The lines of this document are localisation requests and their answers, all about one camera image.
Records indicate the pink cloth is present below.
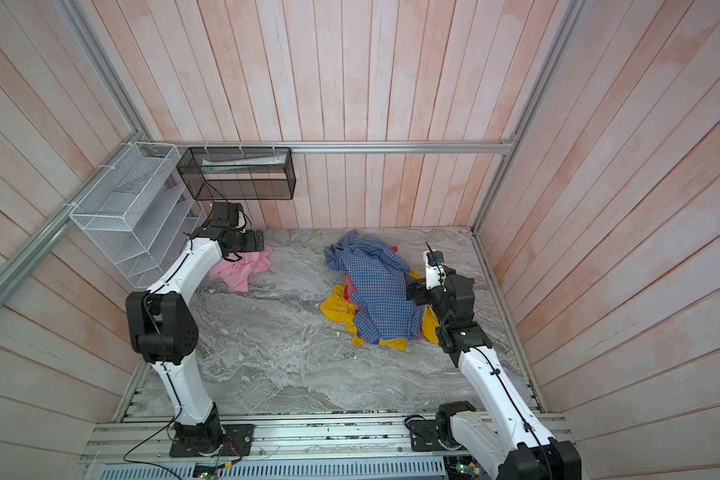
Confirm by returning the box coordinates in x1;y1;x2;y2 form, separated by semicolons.
208;246;272;293

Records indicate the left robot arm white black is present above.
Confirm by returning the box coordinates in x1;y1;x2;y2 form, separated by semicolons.
126;201;264;457

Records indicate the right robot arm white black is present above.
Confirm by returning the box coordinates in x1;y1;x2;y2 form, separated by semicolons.
406;271;583;479

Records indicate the blue checkered cloth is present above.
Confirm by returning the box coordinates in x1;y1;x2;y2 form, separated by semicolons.
324;230;424;344

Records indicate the yellow cloth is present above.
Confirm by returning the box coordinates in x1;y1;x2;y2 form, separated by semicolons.
319;273;439;347

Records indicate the paper in black basket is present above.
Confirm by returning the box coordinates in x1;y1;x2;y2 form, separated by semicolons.
200;154;288;174

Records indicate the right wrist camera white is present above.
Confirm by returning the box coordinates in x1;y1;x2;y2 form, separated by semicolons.
423;250;447;290

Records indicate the black wire mesh basket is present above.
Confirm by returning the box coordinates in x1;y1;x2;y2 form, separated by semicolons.
177;146;297;201

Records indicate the white wire mesh shelf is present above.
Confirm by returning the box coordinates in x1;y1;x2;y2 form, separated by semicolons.
70;143;206;289

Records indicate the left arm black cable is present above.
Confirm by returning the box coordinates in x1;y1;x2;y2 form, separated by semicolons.
122;407;184;480

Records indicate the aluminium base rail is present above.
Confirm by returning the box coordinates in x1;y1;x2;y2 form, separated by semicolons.
76;412;479;479

